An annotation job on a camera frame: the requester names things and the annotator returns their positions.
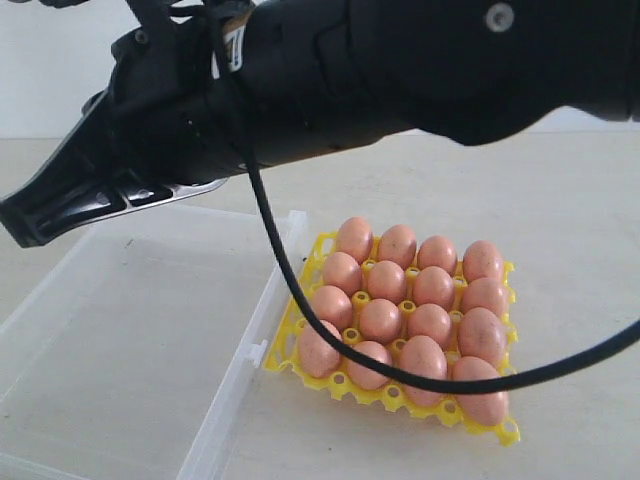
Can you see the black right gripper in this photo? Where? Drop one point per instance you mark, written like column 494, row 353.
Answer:
column 196, row 86

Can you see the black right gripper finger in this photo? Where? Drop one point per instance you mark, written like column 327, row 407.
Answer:
column 85, row 180

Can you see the clear plastic tray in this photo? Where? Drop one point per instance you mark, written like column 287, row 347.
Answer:
column 131, row 358

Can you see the brown egg packed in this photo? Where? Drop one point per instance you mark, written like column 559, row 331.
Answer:
column 398, row 244
column 355, row 238

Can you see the brown egg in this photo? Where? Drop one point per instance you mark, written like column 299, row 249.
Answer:
column 421, row 355
column 317, row 357
column 342, row 270
column 438, row 251
column 484, row 409
column 481, row 334

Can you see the brown egg front bin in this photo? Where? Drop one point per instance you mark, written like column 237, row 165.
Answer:
column 331, row 304

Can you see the brown egg third row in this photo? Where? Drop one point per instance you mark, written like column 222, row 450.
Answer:
column 387, row 280
column 433, row 321

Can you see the brown egg fourth row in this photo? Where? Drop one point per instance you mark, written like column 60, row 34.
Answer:
column 433, row 285
column 381, row 321

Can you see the brown egg second row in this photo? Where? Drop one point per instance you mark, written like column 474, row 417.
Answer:
column 482, row 259
column 366, row 378
column 486, row 293

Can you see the yellow plastic egg tray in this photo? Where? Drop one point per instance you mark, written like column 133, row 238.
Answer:
column 283, row 352

